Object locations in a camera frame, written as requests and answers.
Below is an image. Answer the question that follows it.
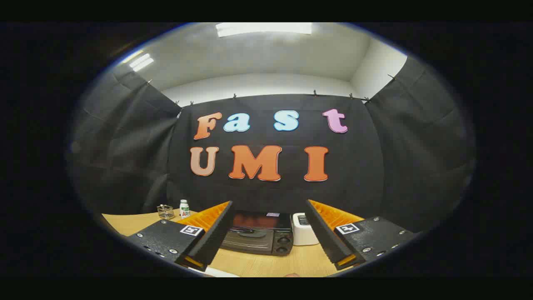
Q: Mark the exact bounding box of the black toaster oven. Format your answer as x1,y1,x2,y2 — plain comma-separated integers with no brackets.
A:
219,211,294,256

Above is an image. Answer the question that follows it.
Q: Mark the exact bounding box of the large ceiling light panel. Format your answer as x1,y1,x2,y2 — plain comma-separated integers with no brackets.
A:
215,22,313,38

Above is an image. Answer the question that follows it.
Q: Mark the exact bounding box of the small ceiling light panel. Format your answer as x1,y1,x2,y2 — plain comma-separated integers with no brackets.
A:
121,51,154,72

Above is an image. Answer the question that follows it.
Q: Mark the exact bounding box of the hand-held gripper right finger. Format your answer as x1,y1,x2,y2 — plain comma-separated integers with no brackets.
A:
305,199,419,270

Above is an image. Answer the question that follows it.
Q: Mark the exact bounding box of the white bread toaster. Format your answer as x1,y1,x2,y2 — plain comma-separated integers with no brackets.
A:
291,213,320,246

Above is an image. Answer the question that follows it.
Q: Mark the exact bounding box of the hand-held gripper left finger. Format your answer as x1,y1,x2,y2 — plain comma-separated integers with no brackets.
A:
127,201,235,272

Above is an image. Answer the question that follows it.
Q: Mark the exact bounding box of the black backdrop cloth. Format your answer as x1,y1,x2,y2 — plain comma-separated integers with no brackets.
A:
69,56,475,234

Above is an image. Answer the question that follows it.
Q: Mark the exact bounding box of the white paper sheet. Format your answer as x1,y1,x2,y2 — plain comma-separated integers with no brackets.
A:
187,267,240,278

